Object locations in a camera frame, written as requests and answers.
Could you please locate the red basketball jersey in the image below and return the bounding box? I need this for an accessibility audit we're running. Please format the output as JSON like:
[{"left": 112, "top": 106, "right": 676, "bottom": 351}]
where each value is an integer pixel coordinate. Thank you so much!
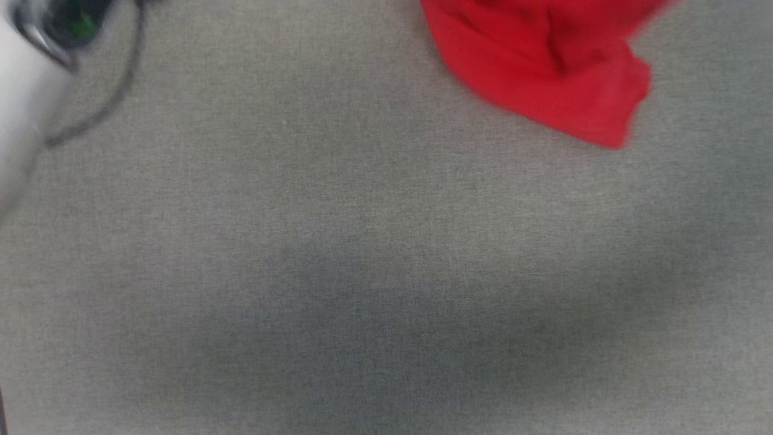
[{"left": 419, "top": 0, "right": 672, "bottom": 150}]

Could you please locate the grey fabric sofa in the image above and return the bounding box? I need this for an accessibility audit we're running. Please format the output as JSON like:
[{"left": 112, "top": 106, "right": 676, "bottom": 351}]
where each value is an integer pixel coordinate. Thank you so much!
[{"left": 0, "top": 0, "right": 773, "bottom": 435}]

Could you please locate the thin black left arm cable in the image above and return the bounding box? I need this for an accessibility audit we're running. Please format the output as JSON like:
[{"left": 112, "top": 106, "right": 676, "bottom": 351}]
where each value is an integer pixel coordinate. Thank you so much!
[{"left": 44, "top": 0, "right": 150, "bottom": 149}]

